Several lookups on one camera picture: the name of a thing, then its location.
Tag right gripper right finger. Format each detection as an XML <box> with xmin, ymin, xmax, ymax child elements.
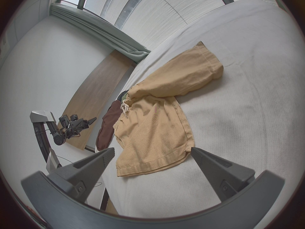
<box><xmin>190</xmin><ymin>147</ymin><xmax>256</xmax><ymax>204</ymax></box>

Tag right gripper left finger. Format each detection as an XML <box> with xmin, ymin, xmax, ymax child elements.
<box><xmin>49</xmin><ymin>148</ymin><xmax>115</xmax><ymax>204</ymax></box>

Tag tan shorts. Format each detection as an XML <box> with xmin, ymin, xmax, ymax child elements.
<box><xmin>112</xmin><ymin>41</ymin><xmax>224</xmax><ymax>177</ymax></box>

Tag brown garment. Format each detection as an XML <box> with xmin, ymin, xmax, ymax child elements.
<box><xmin>96</xmin><ymin>100</ymin><xmax>122</xmax><ymax>152</ymax></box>

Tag blue-green curtain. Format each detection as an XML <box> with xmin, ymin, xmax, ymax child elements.
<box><xmin>50</xmin><ymin>3</ymin><xmax>152</xmax><ymax>64</ymax></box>

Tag window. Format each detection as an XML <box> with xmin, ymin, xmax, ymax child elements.
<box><xmin>60</xmin><ymin>0</ymin><xmax>283</xmax><ymax>53</ymax></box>

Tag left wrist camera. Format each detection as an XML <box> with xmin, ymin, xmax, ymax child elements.
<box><xmin>59</xmin><ymin>114</ymin><xmax>79</xmax><ymax>124</ymax></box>

